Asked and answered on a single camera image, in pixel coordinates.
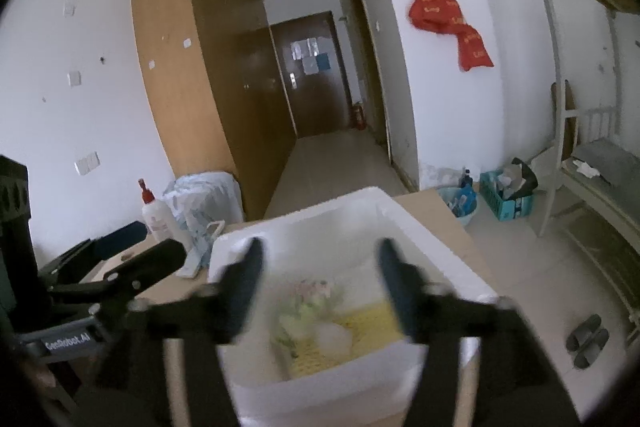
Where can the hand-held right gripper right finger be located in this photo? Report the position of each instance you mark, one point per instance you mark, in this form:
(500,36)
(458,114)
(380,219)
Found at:
(396,279)

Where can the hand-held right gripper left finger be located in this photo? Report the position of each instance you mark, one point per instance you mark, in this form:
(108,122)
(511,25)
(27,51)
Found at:
(247,274)

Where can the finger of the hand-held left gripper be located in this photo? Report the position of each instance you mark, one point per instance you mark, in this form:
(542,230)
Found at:
(150,259)
(117,234)

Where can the yellow mesh cloth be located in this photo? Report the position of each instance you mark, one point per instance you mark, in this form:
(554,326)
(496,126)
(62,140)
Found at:
(370,322)

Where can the white paper tissue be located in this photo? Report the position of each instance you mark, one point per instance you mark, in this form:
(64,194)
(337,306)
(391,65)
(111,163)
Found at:
(334,338)

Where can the white foam box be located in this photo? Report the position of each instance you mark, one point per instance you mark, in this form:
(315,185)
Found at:
(280,392)

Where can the white lotion bottle red pump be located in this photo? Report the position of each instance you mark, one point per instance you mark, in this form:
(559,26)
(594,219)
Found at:
(160,222)

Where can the light blue bag bundle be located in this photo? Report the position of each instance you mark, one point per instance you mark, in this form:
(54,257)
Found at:
(205,202)

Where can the blue plastic basin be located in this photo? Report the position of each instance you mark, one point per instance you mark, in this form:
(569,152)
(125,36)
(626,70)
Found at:
(457,209)

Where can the dark blue bottle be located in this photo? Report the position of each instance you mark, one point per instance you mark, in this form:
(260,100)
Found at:
(466,178)

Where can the blue plastic crate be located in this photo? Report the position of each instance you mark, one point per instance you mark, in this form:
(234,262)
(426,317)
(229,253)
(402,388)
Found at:
(505,207)

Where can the black plastic bag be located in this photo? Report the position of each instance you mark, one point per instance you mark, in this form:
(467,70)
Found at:
(522,177)

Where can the fire extinguisher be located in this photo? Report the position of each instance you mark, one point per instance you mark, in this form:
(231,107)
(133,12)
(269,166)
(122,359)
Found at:
(358,116)

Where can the wooden wardrobe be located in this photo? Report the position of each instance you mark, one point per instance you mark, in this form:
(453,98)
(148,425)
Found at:
(200,82)

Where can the grey slipper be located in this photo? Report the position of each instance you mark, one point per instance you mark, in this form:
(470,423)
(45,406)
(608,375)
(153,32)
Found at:
(592,351)
(582,331)

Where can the dark brown entrance door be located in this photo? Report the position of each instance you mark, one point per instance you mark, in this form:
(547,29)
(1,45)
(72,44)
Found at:
(315,92)

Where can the white metal bunk bed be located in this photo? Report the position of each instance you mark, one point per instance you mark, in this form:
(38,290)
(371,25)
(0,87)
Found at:
(600,217)

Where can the brown side door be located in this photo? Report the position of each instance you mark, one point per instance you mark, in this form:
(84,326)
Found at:
(370,67)

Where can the white rag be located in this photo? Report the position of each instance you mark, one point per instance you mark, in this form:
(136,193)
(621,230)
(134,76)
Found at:
(585,168)

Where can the papers on door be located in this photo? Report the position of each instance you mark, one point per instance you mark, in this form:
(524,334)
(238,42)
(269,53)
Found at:
(310,56)

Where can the wooden board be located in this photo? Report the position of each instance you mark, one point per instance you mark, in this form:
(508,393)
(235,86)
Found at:
(562,117)

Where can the red plastic bag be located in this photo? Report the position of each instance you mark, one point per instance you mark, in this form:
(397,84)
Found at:
(475,49)
(432,9)

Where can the grey mattress cloth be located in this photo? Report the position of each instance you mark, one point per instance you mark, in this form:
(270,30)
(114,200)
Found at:
(610,162)

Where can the double wall switch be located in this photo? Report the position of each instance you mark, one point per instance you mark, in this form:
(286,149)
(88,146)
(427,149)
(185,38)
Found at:
(87,163)

